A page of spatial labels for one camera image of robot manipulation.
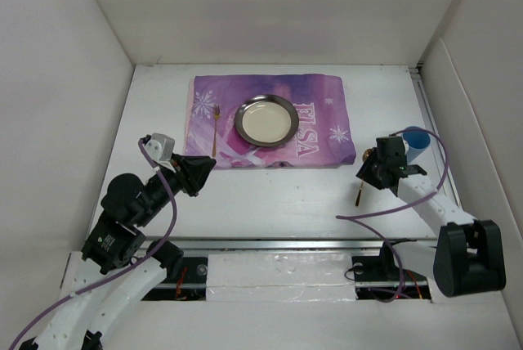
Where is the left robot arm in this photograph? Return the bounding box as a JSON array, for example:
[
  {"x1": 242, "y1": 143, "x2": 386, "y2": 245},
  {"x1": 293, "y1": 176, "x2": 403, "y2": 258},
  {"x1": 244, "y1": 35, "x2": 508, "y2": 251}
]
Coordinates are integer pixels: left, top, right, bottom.
[{"x1": 11, "y1": 155, "x2": 216, "y2": 349}]

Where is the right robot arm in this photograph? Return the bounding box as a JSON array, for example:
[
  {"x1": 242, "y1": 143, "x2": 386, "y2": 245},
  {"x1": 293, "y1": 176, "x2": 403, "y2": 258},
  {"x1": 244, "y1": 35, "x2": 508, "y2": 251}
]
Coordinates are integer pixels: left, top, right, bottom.
[{"x1": 356, "y1": 136, "x2": 507, "y2": 298}]

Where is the gold spoon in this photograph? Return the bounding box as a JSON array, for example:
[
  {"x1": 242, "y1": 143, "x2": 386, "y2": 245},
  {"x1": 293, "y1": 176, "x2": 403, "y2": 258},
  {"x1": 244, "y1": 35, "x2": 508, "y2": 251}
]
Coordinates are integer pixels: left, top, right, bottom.
[{"x1": 355, "y1": 148, "x2": 376, "y2": 207}]

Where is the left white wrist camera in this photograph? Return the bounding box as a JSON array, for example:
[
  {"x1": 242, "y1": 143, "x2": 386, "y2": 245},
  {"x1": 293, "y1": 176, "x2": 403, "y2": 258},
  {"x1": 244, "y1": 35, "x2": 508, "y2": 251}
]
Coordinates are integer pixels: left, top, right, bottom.
[{"x1": 138, "y1": 133, "x2": 175, "y2": 167}]

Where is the blue plastic cup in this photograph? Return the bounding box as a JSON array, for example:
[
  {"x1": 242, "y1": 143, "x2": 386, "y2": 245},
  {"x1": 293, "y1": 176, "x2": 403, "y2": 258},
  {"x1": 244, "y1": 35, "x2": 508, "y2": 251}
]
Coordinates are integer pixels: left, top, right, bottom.
[{"x1": 402, "y1": 126, "x2": 431, "y2": 164}]

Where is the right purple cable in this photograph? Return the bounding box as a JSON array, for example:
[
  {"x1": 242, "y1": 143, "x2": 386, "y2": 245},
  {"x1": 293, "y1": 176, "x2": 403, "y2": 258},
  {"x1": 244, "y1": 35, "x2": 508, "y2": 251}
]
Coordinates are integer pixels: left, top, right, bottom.
[{"x1": 335, "y1": 128, "x2": 453, "y2": 303}]

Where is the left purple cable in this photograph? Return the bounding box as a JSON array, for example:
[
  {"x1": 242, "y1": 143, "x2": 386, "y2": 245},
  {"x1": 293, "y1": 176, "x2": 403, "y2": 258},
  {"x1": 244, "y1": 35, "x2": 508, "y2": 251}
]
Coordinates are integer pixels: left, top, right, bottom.
[{"x1": 7, "y1": 138, "x2": 179, "y2": 350}]

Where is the gold fork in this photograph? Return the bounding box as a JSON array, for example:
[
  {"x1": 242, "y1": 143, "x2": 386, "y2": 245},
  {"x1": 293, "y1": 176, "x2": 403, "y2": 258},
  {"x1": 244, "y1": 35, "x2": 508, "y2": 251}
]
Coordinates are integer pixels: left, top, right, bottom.
[{"x1": 212, "y1": 103, "x2": 221, "y2": 158}]

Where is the purple cable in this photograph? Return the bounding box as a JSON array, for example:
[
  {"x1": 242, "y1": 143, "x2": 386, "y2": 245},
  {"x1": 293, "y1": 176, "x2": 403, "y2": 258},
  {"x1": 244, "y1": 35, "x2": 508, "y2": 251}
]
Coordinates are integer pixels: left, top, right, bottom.
[
  {"x1": 335, "y1": 128, "x2": 453, "y2": 303},
  {"x1": 7, "y1": 138, "x2": 179, "y2": 350}
]

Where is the purple pink printed cloth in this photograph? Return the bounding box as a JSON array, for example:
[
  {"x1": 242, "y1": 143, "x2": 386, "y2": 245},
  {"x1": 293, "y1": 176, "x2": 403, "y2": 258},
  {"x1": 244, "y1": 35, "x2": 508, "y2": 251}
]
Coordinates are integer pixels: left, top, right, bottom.
[{"x1": 184, "y1": 74, "x2": 356, "y2": 169}]

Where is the round metal plate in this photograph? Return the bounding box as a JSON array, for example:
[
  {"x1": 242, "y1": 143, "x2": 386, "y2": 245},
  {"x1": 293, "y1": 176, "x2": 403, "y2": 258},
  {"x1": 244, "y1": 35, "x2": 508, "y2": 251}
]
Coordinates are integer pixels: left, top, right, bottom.
[{"x1": 235, "y1": 94, "x2": 299, "y2": 147}]

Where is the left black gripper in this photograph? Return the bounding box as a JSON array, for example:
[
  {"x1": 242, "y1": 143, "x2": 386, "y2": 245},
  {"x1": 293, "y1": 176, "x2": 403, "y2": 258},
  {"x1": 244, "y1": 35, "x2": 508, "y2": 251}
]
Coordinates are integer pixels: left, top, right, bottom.
[{"x1": 136, "y1": 150, "x2": 216, "y2": 226}]

